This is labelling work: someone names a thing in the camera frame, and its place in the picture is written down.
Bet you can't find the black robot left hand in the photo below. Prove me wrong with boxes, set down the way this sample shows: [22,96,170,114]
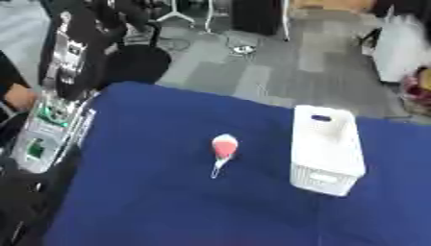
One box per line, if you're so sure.
[0,145,83,246]

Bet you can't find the white plastic basket box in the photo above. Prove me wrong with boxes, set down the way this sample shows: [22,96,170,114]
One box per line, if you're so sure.
[288,104,369,197]

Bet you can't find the person's hand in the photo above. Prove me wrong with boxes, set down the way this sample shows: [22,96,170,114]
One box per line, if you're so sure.
[3,83,39,112]

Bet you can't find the person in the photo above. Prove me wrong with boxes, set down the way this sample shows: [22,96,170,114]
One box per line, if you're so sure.
[0,50,39,123]

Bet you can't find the black round chair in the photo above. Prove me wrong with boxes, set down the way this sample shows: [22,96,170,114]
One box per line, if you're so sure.
[104,21,174,88]

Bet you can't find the red and white toy scoop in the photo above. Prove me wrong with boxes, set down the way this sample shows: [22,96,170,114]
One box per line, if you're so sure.
[209,133,241,180]

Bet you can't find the white tripod stand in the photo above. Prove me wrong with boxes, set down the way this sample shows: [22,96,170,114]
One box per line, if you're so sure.
[155,0,197,28]

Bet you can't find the black cabinet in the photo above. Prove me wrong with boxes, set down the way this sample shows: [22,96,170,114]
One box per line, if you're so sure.
[230,0,283,37]

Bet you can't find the white pole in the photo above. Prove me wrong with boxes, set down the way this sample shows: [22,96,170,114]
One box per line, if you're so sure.
[279,0,293,42]

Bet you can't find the white bag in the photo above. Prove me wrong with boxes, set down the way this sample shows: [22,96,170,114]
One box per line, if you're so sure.
[370,12,431,84]

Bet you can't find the red and yellow bag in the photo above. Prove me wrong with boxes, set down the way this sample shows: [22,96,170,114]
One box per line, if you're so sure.
[398,66,431,117]

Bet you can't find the power strip with cable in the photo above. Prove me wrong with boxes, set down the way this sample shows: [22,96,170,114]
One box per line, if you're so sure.
[223,30,262,56]

